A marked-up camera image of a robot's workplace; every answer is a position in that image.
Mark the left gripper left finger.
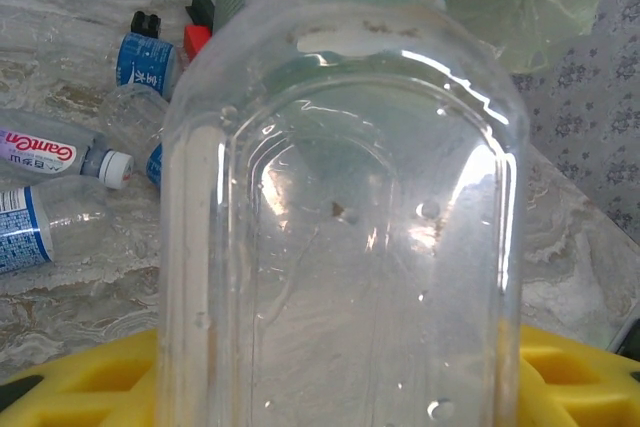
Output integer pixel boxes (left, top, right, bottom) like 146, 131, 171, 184
0, 329, 166, 427

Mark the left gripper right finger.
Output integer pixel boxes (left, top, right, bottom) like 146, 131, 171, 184
517, 324, 640, 427

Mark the blue label bottle white cap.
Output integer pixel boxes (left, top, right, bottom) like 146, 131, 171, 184
99, 84, 174, 191

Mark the clear bottle purple label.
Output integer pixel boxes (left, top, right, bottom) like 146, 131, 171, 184
0, 107, 135, 192

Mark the clear bottle white green label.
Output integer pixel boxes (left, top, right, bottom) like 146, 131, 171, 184
157, 0, 531, 427

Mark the blue label plastic bottle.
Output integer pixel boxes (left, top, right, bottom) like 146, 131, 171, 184
115, 30, 181, 101

